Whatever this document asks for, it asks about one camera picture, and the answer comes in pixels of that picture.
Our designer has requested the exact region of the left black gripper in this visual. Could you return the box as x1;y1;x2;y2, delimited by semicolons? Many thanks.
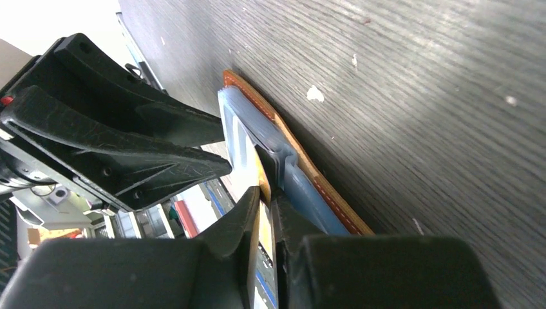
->
1;55;232;211

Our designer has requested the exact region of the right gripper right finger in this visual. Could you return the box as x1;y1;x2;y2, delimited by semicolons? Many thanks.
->
271;194;500;308

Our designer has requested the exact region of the brown leather card holder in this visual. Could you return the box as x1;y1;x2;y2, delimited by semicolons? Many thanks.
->
218;70;373;236

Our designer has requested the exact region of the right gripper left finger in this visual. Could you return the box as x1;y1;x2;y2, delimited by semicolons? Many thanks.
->
1;187;260;308

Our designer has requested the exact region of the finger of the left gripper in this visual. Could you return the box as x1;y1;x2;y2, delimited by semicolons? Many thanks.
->
25;33;224;147

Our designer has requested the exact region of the orange credit card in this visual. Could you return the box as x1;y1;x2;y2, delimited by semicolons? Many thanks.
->
250;145;278;308

